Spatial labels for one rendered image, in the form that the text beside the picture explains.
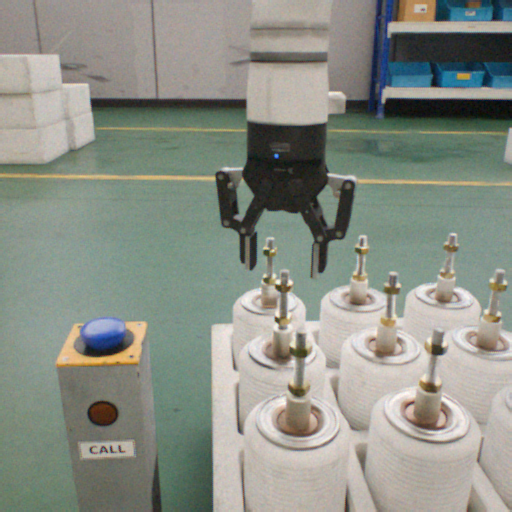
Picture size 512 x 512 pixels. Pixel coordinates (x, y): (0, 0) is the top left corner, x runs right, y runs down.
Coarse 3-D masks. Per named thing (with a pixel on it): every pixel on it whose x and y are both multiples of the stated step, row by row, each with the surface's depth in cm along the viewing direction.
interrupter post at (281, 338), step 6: (276, 324) 57; (276, 330) 56; (282, 330) 56; (288, 330) 56; (276, 336) 56; (282, 336) 56; (288, 336) 56; (276, 342) 56; (282, 342) 56; (288, 342) 56; (276, 348) 56; (282, 348) 56; (288, 348) 56; (276, 354) 57; (282, 354) 56; (288, 354) 57
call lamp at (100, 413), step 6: (96, 408) 45; (102, 408) 45; (108, 408) 46; (90, 414) 46; (96, 414) 46; (102, 414) 46; (108, 414) 46; (114, 414) 46; (96, 420) 46; (102, 420) 46; (108, 420) 46
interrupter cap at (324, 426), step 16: (272, 400) 49; (320, 400) 49; (256, 416) 47; (272, 416) 47; (320, 416) 47; (336, 416) 47; (272, 432) 45; (288, 432) 45; (304, 432) 45; (320, 432) 45; (336, 432) 45; (288, 448) 43; (304, 448) 43
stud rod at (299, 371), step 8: (296, 336) 43; (304, 336) 43; (296, 344) 44; (304, 344) 43; (296, 360) 44; (304, 360) 44; (296, 368) 44; (304, 368) 44; (296, 376) 45; (304, 376) 45; (296, 384) 45
